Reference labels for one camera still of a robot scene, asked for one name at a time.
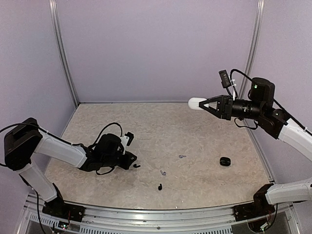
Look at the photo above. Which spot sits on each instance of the aluminium front rail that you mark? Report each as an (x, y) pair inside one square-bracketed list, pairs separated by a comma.
[(105, 220)]

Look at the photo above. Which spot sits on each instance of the white earbud charging case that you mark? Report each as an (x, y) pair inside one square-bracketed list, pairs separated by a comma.
[(193, 103)]

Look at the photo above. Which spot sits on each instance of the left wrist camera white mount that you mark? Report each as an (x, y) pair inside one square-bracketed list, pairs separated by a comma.
[(126, 141)]

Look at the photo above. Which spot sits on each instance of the aluminium corner post right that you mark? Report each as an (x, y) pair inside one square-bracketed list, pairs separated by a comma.
[(255, 36)]

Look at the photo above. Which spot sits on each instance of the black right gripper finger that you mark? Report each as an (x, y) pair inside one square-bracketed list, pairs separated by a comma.
[(211, 102), (212, 111)]

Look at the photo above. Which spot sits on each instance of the aluminium corner post left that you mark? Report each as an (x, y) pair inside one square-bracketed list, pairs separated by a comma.
[(61, 50)]

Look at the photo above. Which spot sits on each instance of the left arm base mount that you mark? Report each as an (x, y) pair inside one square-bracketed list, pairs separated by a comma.
[(58, 208)]

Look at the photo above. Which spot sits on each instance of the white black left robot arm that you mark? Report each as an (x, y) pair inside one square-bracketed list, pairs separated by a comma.
[(22, 140)]

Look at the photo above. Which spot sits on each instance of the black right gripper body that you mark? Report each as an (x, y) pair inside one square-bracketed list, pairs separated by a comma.
[(227, 113)]

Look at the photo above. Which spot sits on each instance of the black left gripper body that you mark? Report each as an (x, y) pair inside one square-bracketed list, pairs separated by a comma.
[(125, 164)]

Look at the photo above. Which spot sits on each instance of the black earbud charging case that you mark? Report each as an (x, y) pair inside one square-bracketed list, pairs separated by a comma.
[(225, 161)]

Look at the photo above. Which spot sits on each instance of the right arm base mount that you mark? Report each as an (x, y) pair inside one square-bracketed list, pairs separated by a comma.
[(258, 207)]

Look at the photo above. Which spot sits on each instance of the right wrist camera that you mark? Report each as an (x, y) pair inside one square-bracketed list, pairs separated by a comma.
[(228, 84)]

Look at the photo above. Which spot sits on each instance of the aluminium corner post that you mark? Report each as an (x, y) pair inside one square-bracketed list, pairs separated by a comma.
[(61, 50), (255, 36)]

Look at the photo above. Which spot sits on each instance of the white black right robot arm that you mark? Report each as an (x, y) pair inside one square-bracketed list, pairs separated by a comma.
[(278, 123)]

